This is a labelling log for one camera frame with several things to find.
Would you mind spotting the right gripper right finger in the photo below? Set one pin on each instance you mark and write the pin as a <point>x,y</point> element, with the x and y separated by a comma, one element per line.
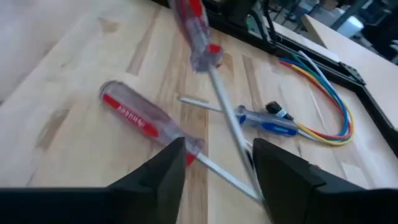
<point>295,193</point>

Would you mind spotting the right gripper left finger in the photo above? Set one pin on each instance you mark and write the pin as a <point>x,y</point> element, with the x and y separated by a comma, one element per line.
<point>149,193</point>

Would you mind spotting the small blue clear screwdriver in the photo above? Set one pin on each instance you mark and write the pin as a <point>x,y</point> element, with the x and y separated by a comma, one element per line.
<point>270,126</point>

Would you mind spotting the large red clear screwdriver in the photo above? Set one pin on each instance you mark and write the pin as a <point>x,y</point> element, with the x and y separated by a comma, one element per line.
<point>133,115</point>

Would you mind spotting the small red clear screwdriver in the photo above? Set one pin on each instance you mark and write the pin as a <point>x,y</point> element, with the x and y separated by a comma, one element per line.
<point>199,37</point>

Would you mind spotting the beige wooden desk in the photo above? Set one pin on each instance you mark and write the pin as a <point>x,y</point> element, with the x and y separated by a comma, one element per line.
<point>373,68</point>

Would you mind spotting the black aluminium table frame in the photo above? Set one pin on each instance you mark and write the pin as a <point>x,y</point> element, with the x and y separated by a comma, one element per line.
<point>351,73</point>

